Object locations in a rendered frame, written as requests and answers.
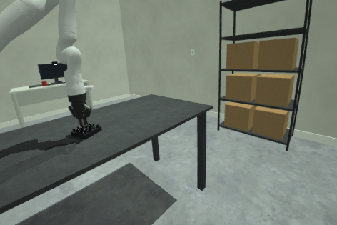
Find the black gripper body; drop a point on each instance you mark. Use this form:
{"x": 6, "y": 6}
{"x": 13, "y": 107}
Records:
{"x": 81, "y": 100}

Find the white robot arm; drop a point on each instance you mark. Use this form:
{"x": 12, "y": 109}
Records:
{"x": 21, "y": 15}

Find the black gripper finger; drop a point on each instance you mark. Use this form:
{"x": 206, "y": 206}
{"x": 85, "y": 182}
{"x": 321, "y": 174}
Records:
{"x": 75, "y": 114}
{"x": 86, "y": 114}

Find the black square box with knobs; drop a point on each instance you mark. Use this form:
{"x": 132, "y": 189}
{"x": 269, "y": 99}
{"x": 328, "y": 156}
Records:
{"x": 85, "y": 133}

